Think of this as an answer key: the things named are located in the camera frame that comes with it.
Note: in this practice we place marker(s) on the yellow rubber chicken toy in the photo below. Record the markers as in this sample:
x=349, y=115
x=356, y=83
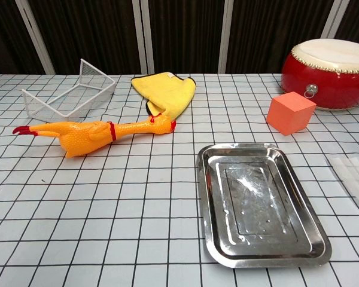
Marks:
x=80, y=136

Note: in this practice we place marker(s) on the orange foam cube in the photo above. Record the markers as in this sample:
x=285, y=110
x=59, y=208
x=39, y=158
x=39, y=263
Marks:
x=288, y=115

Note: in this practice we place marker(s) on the white slanted frame post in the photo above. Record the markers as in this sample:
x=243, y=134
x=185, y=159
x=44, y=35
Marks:
x=36, y=36
x=225, y=36
x=143, y=36
x=332, y=21

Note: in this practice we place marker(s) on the translucent white paper sheet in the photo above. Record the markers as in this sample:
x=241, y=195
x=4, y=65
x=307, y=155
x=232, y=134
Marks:
x=354, y=176

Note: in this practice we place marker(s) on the yellow microfiber cloth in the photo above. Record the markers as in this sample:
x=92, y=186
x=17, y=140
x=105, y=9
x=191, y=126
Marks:
x=167, y=91

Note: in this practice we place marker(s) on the stainless steel tray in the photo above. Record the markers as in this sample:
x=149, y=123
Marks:
x=257, y=206

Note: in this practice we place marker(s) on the red Chinese drum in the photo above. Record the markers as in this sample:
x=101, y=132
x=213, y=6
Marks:
x=338, y=86

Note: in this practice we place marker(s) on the checkered white tablecloth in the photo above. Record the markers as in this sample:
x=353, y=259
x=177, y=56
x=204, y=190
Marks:
x=107, y=209

